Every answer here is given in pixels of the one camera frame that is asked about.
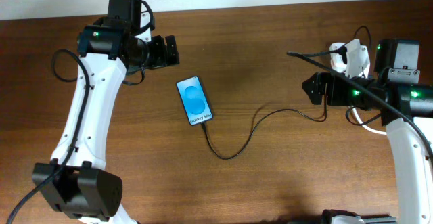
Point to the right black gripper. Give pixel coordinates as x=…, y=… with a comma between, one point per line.
x=336, y=83

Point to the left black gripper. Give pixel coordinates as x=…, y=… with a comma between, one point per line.
x=163, y=57

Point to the blue Galaxy smartphone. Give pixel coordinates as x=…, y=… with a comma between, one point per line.
x=195, y=103

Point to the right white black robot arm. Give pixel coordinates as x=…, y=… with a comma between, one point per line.
x=405, y=109

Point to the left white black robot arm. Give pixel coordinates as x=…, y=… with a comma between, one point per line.
x=75, y=181

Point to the white USB charger adapter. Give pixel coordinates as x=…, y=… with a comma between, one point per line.
x=337, y=63

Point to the white power strip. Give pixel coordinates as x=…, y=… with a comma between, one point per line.
x=338, y=48

